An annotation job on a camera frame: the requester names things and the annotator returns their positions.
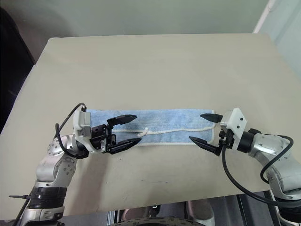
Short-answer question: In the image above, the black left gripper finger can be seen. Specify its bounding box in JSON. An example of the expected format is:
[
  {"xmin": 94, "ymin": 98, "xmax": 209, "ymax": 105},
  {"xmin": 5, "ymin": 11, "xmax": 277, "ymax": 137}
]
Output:
[
  {"xmin": 109, "ymin": 137, "xmax": 142, "ymax": 155},
  {"xmin": 106, "ymin": 114, "xmax": 138, "ymax": 129}
]

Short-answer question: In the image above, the dark dotted rounded shape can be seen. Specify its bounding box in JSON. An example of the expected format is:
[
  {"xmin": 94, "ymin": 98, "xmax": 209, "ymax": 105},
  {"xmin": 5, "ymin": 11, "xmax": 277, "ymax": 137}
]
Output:
[{"xmin": 117, "ymin": 216, "xmax": 196, "ymax": 226}]

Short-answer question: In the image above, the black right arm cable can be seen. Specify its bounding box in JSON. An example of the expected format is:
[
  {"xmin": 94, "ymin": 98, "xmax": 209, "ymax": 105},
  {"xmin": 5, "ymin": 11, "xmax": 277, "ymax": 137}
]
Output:
[{"xmin": 221, "ymin": 134, "xmax": 301, "ymax": 204}]

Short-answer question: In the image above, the white door frame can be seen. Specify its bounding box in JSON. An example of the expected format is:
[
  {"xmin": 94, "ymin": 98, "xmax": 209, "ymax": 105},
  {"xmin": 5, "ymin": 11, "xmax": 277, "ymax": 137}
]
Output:
[{"xmin": 252, "ymin": 0, "xmax": 277, "ymax": 34}]

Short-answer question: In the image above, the pale rounded foot shape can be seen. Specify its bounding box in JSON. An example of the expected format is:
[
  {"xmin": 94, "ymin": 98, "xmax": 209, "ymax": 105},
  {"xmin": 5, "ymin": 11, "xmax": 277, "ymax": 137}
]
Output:
[
  {"xmin": 187, "ymin": 199, "xmax": 216, "ymax": 226},
  {"xmin": 122, "ymin": 207, "xmax": 151, "ymax": 219}
]

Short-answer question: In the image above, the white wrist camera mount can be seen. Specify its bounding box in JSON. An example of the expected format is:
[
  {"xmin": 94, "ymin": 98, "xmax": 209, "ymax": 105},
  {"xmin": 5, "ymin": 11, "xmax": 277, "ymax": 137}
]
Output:
[
  {"xmin": 220, "ymin": 108, "xmax": 249, "ymax": 150},
  {"xmin": 73, "ymin": 110, "xmax": 97, "ymax": 154}
]

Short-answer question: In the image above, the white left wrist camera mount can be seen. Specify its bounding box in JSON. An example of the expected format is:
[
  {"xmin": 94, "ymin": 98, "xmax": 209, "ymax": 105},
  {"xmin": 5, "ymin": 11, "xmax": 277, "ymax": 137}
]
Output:
[{"xmin": 73, "ymin": 110, "xmax": 97, "ymax": 154}]

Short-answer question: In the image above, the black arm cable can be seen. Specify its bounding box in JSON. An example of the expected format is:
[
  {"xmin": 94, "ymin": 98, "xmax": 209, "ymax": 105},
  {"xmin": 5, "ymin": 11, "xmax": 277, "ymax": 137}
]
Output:
[
  {"xmin": 221, "ymin": 134, "xmax": 301, "ymax": 204},
  {"xmin": 54, "ymin": 102, "xmax": 88, "ymax": 157}
]

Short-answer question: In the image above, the light blue cloth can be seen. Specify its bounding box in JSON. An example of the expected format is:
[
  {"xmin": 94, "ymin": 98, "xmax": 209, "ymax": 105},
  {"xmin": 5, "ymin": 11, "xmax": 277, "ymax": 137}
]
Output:
[{"xmin": 87, "ymin": 108, "xmax": 216, "ymax": 146}]

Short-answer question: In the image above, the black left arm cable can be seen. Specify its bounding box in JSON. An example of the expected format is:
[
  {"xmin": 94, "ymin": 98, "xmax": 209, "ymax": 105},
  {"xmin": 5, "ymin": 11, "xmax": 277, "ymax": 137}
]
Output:
[{"xmin": 54, "ymin": 102, "xmax": 88, "ymax": 157}]

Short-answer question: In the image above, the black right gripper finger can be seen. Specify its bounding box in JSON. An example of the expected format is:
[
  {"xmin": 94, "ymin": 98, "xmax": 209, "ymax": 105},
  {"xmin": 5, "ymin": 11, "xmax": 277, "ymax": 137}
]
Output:
[
  {"xmin": 188, "ymin": 136, "xmax": 222, "ymax": 156},
  {"xmin": 200, "ymin": 113, "xmax": 224, "ymax": 123}
]

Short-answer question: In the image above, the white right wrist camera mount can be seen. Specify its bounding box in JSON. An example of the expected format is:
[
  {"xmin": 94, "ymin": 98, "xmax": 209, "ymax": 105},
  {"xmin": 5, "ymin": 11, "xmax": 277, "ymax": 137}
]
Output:
[{"xmin": 220, "ymin": 108, "xmax": 249, "ymax": 150}]

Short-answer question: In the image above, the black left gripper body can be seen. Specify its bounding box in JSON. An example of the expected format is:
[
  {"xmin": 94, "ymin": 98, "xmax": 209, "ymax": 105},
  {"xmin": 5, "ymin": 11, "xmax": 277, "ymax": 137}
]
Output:
[{"xmin": 90, "ymin": 124, "xmax": 117, "ymax": 153}]

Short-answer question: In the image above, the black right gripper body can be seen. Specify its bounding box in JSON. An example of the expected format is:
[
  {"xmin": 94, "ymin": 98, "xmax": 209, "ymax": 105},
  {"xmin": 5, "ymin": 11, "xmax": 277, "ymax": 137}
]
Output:
[{"xmin": 218, "ymin": 128, "xmax": 232, "ymax": 148}]

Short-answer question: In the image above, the dark furniture piece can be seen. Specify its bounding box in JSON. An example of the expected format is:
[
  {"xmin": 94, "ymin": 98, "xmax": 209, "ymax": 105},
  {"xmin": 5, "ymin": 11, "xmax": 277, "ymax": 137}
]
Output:
[{"xmin": 0, "ymin": 6, "xmax": 36, "ymax": 134}]

